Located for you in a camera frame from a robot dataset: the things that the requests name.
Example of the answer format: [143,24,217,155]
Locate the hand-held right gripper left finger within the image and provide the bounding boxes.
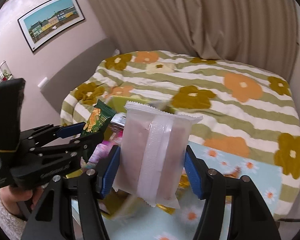
[21,145,122,240]

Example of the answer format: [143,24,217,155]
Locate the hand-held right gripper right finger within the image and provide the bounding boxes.
[184,145,282,240]

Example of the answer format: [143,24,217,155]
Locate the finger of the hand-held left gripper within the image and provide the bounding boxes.
[29,132,105,161]
[20,122,87,145]

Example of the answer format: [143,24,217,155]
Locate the green snack packet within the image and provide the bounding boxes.
[80,99,116,138]

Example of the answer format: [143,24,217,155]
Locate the translucent white snack packet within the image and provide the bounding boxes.
[114,102,203,208]

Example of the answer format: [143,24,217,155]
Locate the yellow-green cardboard box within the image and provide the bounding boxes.
[80,95,178,222]

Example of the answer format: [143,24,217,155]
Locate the person's left forearm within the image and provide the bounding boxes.
[0,187,28,240]

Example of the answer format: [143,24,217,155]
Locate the person's left hand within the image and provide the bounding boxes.
[1,185,45,213]

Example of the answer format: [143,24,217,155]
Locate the yellow snack packet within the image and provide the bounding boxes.
[156,172,198,214]

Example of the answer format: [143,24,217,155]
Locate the pink snack packet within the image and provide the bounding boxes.
[91,130,123,165]

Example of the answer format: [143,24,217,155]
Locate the striped floral blanket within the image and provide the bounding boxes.
[60,50,300,222]

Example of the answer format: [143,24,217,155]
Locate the grey headboard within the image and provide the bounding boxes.
[40,37,118,110]

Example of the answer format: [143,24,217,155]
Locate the white jar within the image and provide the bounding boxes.
[0,60,12,80]

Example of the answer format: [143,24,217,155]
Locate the light blue daisy cloth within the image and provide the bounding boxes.
[72,141,283,240]

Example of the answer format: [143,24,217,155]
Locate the beige curtain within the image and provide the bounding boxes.
[79,0,299,63]

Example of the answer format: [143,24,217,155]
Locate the framed wall picture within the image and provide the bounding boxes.
[17,0,85,53]

